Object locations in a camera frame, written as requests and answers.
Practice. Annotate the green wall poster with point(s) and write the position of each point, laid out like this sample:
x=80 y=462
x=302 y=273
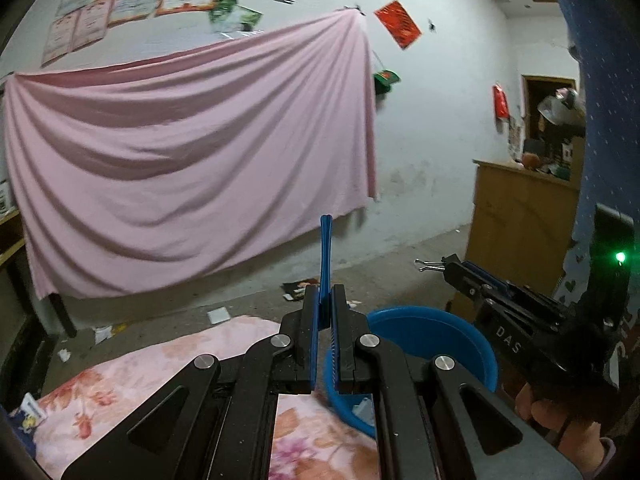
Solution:
x=235 y=15

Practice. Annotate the grey plastic wrapper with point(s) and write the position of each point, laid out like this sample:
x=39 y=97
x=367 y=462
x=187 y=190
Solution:
x=363 y=410

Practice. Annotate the blue plastic basin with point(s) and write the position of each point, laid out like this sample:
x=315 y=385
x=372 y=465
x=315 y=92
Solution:
x=450 y=350

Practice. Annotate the black furniture leg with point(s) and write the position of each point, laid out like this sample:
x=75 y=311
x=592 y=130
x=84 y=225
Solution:
x=62 y=315

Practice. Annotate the dark glossy wrapper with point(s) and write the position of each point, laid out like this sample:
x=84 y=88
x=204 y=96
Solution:
x=300 y=289

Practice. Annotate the blue dotted curtain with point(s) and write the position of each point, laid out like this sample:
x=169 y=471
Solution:
x=610 y=110

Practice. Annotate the black binder clip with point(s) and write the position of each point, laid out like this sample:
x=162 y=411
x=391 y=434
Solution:
x=436 y=265

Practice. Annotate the blue plastic comb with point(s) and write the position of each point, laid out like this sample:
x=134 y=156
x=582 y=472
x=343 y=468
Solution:
x=326 y=260

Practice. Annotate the blue white cartoon packet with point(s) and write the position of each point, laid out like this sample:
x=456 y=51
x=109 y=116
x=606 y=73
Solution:
x=27 y=415

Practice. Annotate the wooden cabinet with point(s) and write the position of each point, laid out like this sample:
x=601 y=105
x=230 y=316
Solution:
x=520 y=220

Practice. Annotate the grey plastic bag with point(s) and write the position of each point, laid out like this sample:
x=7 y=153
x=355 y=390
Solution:
x=557 y=107

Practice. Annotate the person's right hand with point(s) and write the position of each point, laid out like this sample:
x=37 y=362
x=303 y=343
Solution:
x=560 y=425

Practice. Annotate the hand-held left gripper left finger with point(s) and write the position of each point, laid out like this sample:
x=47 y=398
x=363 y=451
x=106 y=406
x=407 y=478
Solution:
x=312 y=340

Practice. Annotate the green red hanging pouch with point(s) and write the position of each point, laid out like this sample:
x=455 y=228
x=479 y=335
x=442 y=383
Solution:
x=386 y=81

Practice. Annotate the red hanging ornament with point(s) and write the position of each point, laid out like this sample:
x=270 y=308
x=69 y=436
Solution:
x=500 y=101

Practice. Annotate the white crumpled wrapper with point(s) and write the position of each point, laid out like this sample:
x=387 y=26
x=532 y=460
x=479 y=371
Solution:
x=102 y=333

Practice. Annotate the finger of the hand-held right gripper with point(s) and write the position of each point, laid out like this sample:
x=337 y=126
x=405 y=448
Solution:
x=465 y=280
x=500 y=285

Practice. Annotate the wooden door frame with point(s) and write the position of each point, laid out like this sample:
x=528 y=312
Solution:
x=524 y=110

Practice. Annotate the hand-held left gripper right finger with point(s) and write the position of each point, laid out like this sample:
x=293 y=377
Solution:
x=337 y=345

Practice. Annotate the pink floral blanket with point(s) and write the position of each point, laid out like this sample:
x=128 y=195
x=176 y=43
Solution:
x=150 y=355

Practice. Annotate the pink hung bed sheet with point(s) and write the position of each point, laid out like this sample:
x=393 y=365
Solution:
x=175 y=135

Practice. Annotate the row of wall certificates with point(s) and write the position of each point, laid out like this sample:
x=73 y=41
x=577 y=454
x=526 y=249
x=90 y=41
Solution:
x=135 y=2

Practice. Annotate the white paper scrap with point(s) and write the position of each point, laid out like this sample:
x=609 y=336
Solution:
x=219 y=315

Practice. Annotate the person's right forearm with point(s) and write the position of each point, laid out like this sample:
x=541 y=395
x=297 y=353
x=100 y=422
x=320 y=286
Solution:
x=606 y=457

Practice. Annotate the red paper square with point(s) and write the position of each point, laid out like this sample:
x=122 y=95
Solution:
x=397 y=24

